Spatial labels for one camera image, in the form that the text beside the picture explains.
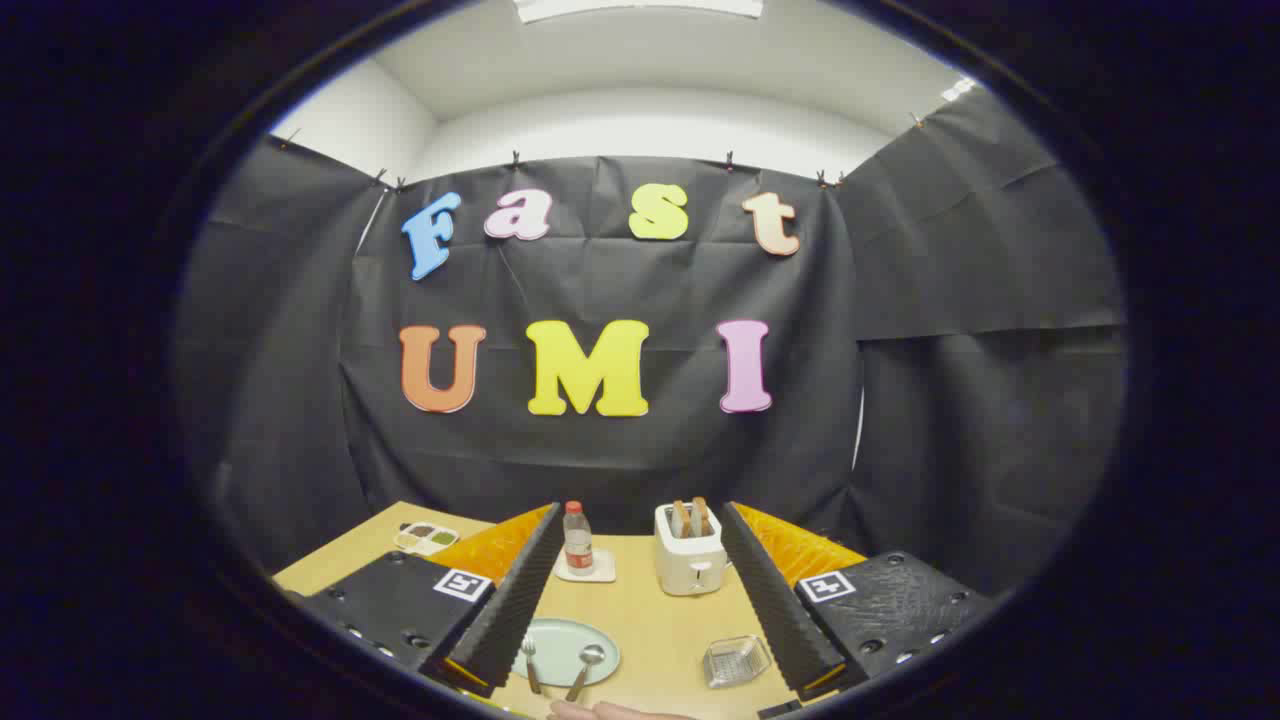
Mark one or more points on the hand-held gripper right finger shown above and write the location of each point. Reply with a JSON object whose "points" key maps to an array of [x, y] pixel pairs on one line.
{"points": [[775, 600]]}

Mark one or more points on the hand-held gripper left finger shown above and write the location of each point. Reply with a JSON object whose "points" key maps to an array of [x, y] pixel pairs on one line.
{"points": [[520, 600]]}

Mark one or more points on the pale green round plate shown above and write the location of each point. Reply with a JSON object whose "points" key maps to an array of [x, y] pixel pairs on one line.
{"points": [[560, 640]]}

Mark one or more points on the clear water bottle red cap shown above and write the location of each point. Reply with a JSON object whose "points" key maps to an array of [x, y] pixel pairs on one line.
{"points": [[577, 545]]}

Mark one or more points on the white square coaster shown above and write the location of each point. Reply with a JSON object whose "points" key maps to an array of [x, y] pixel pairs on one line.
{"points": [[603, 570]]}

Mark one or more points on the cream white toaster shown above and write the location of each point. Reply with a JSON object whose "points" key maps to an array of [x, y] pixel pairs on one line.
{"points": [[690, 565]]}

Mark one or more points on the toast bread slice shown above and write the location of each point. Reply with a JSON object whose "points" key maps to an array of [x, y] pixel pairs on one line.
{"points": [[679, 518], [700, 515]]}

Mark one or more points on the white divided sauce dish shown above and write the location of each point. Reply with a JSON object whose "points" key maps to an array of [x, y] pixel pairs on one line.
{"points": [[425, 538]]}

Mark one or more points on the small ceiling light panel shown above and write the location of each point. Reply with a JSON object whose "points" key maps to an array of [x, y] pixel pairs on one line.
{"points": [[957, 88]]}

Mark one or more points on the long ceiling light panel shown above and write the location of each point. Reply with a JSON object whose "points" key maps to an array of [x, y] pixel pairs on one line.
{"points": [[640, 7]]}

